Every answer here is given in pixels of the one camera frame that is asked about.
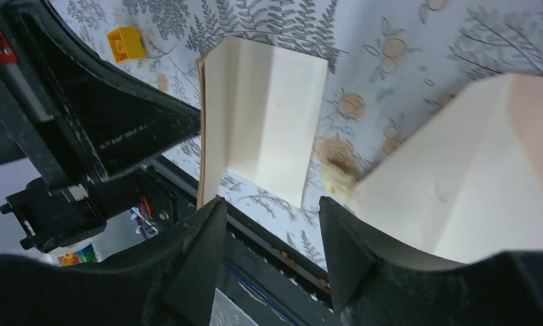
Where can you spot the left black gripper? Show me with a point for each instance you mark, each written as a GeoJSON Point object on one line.
{"type": "Point", "coordinates": [74, 115]}

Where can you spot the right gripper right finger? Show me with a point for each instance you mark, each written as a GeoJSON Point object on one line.
{"type": "Point", "coordinates": [376, 279]}

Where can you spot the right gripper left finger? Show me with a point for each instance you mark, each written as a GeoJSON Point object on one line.
{"type": "Point", "coordinates": [169, 279]}

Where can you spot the beige lined letter paper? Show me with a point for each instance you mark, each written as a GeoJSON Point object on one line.
{"type": "Point", "coordinates": [260, 106]}

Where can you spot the tan paper envelope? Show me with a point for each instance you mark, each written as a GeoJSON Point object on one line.
{"type": "Point", "coordinates": [469, 183]}

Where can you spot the orange square toy brick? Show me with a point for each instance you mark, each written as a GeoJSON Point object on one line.
{"type": "Point", "coordinates": [126, 44]}

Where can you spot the cream chess knight piece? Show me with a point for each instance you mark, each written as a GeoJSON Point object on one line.
{"type": "Point", "coordinates": [337, 182]}

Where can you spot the floral patterned table mat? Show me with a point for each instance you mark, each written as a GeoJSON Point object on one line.
{"type": "Point", "coordinates": [392, 66]}

